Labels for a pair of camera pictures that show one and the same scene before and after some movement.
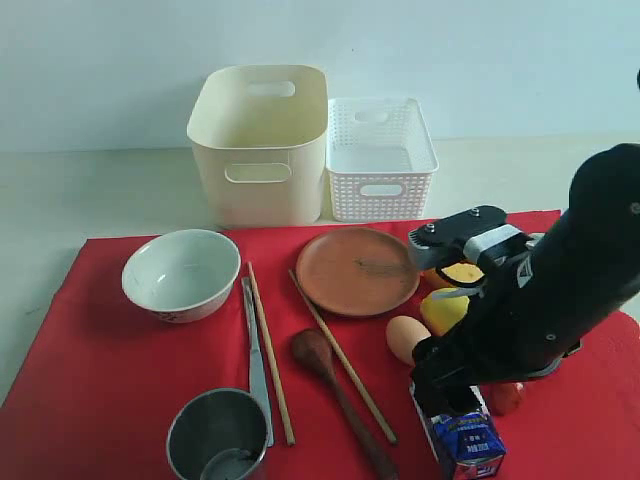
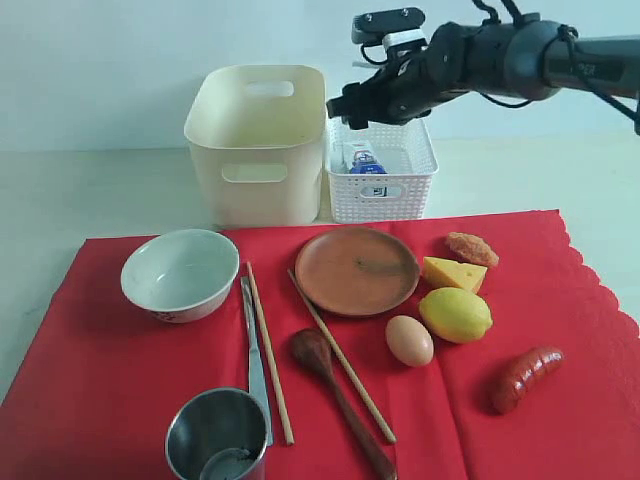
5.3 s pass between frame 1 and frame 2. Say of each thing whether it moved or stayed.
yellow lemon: stayed
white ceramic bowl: stayed
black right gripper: moved
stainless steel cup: stayed
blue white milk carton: moved
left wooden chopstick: stayed
